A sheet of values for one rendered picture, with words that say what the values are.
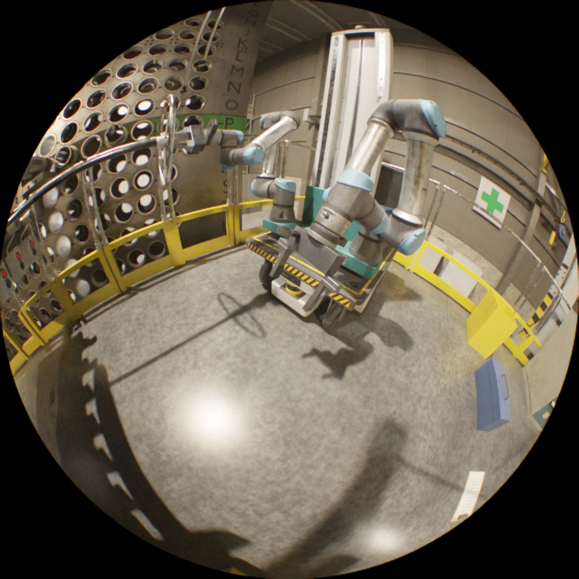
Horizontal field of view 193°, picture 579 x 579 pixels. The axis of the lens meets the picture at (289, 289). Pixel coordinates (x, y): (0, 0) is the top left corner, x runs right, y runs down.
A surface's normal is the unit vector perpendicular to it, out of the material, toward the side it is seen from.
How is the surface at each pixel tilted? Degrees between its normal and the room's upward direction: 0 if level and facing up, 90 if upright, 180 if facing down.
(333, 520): 0
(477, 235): 90
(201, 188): 90
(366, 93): 90
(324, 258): 67
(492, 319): 90
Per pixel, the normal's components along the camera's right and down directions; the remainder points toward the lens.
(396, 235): -0.91, 0.32
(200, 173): 0.70, 0.51
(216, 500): 0.11, -0.76
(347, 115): -0.67, 0.43
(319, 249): -0.62, 0.06
